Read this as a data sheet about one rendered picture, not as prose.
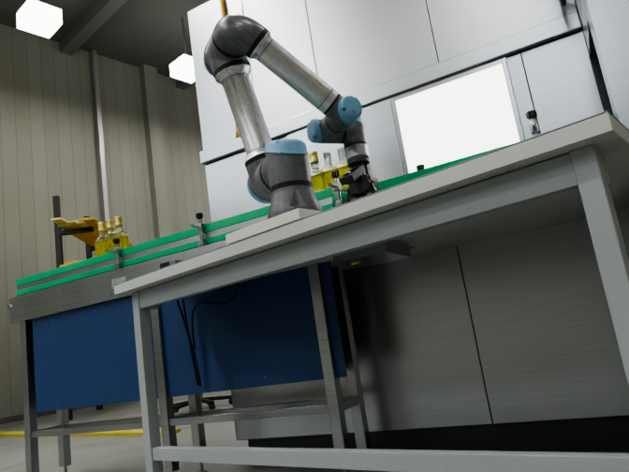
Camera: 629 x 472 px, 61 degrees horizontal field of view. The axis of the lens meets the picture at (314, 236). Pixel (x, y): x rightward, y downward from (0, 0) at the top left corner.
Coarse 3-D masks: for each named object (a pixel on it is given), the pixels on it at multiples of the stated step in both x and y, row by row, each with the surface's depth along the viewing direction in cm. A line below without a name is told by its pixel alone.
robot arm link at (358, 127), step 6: (360, 120) 175; (354, 126) 173; (360, 126) 174; (348, 132) 172; (354, 132) 173; (360, 132) 173; (348, 138) 173; (354, 138) 172; (360, 138) 173; (348, 144) 173
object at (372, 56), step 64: (256, 0) 247; (320, 0) 230; (384, 0) 216; (448, 0) 203; (512, 0) 192; (256, 64) 243; (320, 64) 227; (384, 64) 213; (448, 64) 198; (512, 64) 189; (576, 64) 179
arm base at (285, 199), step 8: (280, 184) 142; (288, 184) 141; (296, 184) 142; (304, 184) 143; (312, 184) 146; (272, 192) 144; (280, 192) 142; (288, 192) 141; (296, 192) 141; (304, 192) 142; (312, 192) 144; (272, 200) 143; (280, 200) 141; (288, 200) 140; (296, 200) 140; (304, 200) 140; (312, 200) 141; (272, 208) 142; (280, 208) 139; (288, 208) 138; (296, 208) 138; (304, 208) 139; (312, 208) 140; (320, 208) 143; (272, 216) 141
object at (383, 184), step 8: (488, 152) 171; (456, 160) 176; (464, 160) 174; (432, 168) 179; (440, 168) 178; (400, 176) 184; (408, 176) 183; (416, 176) 182; (376, 184) 188; (384, 184) 187; (392, 184) 185; (344, 192) 194; (344, 200) 194
